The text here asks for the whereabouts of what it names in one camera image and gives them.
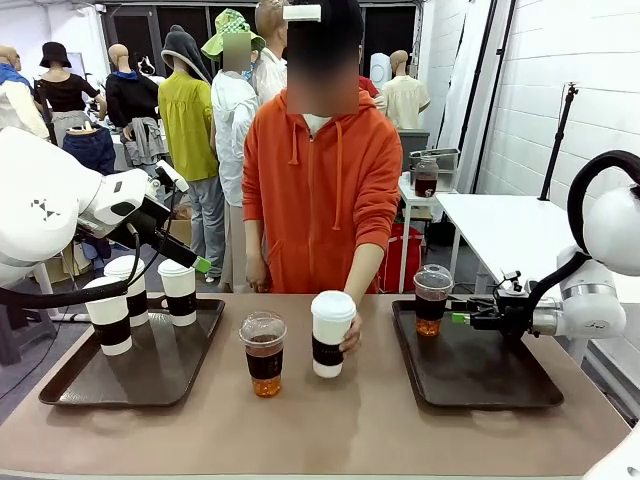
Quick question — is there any large white table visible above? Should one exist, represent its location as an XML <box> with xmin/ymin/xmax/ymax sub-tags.
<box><xmin>435</xmin><ymin>192</ymin><xmax>596</xmax><ymax>366</ymax></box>

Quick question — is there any person in orange hoodie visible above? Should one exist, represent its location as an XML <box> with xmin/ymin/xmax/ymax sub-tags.
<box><xmin>241</xmin><ymin>0</ymin><xmax>405</xmax><ymax>321</ymax></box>

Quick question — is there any black stool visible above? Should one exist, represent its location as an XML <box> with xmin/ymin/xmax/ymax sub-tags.
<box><xmin>0</xmin><ymin>299</ymin><xmax>57</xmax><ymax>367</ymax></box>

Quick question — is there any black tripod pole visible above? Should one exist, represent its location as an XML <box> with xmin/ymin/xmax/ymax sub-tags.
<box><xmin>538</xmin><ymin>82</ymin><xmax>580</xmax><ymax>202</ymax></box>

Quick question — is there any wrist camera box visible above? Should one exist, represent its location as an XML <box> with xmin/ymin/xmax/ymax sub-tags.
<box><xmin>154</xmin><ymin>159</ymin><xmax>190</xmax><ymax>194</ymax></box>
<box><xmin>501</xmin><ymin>269</ymin><xmax>525</xmax><ymax>296</ymax></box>

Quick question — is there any white cylinder object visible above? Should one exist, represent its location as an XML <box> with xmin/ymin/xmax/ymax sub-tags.
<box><xmin>369</xmin><ymin>52</ymin><xmax>391</xmax><ymax>85</ymax></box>

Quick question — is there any black cap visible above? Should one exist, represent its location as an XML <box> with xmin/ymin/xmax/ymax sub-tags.
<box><xmin>287</xmin><ymin>0</ymin><xmax>365</xmax><ymax>56</ymax></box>

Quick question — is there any person's right hand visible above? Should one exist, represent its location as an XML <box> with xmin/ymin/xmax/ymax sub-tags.
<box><xmin>244</xmin><ymin>252</ymin><xmax>275</xmax><ymax>295</ymax></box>

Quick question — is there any blue jeans mannequin form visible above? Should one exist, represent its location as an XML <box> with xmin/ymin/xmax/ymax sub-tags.
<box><xmin>62</xmin><ymin>124</ymin><xmax>118</xmax><ymax>177</ymax></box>

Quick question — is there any white head-mounted camera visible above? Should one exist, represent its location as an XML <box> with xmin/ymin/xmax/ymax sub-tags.
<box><xmin>282</xmin><ymin>4</ymin><xmax>322</xmax><ymax>23</ymax></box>

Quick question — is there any mannequin black top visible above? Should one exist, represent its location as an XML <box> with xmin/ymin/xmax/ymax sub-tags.
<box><xmin>33</xmin><ymin>42</ymin><xmax>107</xmax><ymax>151</ymax></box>

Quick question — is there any tall mannequin white shirt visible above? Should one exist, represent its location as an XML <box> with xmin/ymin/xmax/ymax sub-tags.
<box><xmin>252</xmin><ymin>0</ymin><xmax>290</xmax><ymax>106</ymax></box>

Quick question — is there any mannequin cream shirt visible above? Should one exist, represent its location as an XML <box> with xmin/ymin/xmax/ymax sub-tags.
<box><xmin>380</xmin><ymin>49</ymin><xmax>432</xmax><ymax>131</ymax></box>

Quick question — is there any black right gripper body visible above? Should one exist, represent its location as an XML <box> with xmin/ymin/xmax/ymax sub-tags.
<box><xmin>470</xmin><ymin>293</ymin><xmax>534</xmax><ymax>337</ymax></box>

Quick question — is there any person's right forearm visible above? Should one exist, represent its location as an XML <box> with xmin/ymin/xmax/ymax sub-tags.
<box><xmin>242</xmin><ymin>199</ymin><xmax>271</xmax><ymax>261</ymax></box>

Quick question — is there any white side table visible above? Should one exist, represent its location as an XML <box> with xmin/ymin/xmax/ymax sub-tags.
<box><xmin>398</xmin><ymin>172</ymin><xmax>459</xmax><ymax>294</ymax></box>

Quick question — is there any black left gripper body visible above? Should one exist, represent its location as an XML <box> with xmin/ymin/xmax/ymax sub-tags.
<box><xmin>122</xmin><ymin>197</ymin><xmax>174</xmax><ymax>251</ymax></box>

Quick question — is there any mannequin black sweater blue collar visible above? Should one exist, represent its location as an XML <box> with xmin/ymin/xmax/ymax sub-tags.
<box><xmin>104</xmin><ymin>43</ymin><xmax>170</xmax><ymax>174</ymax></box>

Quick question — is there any dark brown plastic tray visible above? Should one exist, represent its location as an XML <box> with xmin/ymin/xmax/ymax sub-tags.
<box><xmin>391</xmin><ymin>298</ymin><xmax>565</xmax><ymax>409</ymax></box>
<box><xmin>38</xmin><ymin>298</ymin><xmax>226</xmax><ymax>407</ymax></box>

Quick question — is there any black floor stand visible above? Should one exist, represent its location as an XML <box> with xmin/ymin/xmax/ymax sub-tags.
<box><xmin>33</xmin><ymin>78</ymin><xmax>59</xmax><ymax>146</ymax></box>

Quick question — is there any person's left forearm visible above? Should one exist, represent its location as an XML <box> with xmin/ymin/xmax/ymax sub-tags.
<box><xmin>343</xmin><ymin>219</ymin><xmax>401</xmax><ymax>321</ymax></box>

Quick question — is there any cardboard box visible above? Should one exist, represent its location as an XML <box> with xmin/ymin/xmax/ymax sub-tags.
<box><xmin>164</xmin><ymin>204</ymin><xmax>194</xmax><ymax>249</ymax></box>

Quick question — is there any green checked sun hat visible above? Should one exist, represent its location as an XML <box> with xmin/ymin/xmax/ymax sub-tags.
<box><xmin>201</xmin><ymin>8</ymin><xmax>266</xmax><ymax>62</ymax></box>

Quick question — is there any person's left hand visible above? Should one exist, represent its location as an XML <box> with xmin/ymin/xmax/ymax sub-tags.
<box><xmin>338</xmin><ymin>312</ymin><xmax>363</xmax><ymax>355</ymax></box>

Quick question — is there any mannequin yellow-green shirt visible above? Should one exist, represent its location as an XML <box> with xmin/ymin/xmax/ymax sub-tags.
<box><xmin>158</xmin><ymin>24</ymin><xmax>226</xmax><ymax>279</ymax></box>

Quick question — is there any red bag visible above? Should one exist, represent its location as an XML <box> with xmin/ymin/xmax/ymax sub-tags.
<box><xmin>378</xmin><ymin>222</ymin><xmax>424</xmax><ymax>295</ymax></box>

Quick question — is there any grey hood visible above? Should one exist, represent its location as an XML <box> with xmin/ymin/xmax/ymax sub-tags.
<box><xmin>160</xmin><ymin>24</ymin><xmax>214</xmax><ymax>84</ymax></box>

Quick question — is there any clear plastic cup iced tea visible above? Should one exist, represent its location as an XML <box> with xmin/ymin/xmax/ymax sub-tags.
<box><xmin>238</xmin><ymin>312</ymin><xmax>289</xmax><ymax>399</ymax></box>
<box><xmin>412</xmin><ymin>263</ymin><xmax>455</xmax><ymax>338</ymax></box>

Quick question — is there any black bucket hat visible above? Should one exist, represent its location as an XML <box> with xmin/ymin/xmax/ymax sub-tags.
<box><xmin>38</xmin><ymin>42</ymin><xmax>73</xmax><ymax>70</ymax></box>

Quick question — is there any white paper cup black sleeve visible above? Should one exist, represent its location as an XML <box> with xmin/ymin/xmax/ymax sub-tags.
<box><xmin>157</xmin><ymin>258</ymin><xmax>198</xmax><ymax>328</ymax></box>
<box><xmin>310</xmin><ymin>290</ymin><xmax>358</xmax><ymax>379</ymax></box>
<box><xmin>103</xmin><ymin>255</ymin><xmax>150</xmax><ymax>329</ymax></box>
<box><xmin>82</xmin><ymin>276</ymin><xmax>134</xmax><ymax>357</ymax></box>

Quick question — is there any mannequin white and blue jacket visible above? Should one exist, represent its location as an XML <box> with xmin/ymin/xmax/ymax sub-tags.
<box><xmin>0</xmin><ymin>45</ymin><xmax>51</xmax><ymax>141</ymax></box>

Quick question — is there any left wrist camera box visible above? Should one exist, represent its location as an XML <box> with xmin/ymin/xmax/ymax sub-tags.
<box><xmin>154</xmin><ymin>159</ymin><xmax>190</xmax><ymax>194</ymax></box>

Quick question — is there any grey bin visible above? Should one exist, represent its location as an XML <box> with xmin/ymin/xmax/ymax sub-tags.
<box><xmin>398</xmin><ymin>128</ymin><xmax>431</xmax><ymax>174</ymax></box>

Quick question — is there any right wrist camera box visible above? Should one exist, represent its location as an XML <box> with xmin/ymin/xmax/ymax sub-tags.
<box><xmin>501</xmin><ymin>269</ymin><xmax>525</xmax><ymax>296</ymax></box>

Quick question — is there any glass jar dark tea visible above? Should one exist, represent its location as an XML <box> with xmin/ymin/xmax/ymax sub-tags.
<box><xmin>414</xmin><ymin>155</ymin><xmax>440</xmax><ymax>199</ymax></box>

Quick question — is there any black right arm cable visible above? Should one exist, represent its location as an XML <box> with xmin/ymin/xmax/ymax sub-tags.
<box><xmin>519</xmin><ymin>149</ymin><xmax>640</xmax><ymax>326</ymax></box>

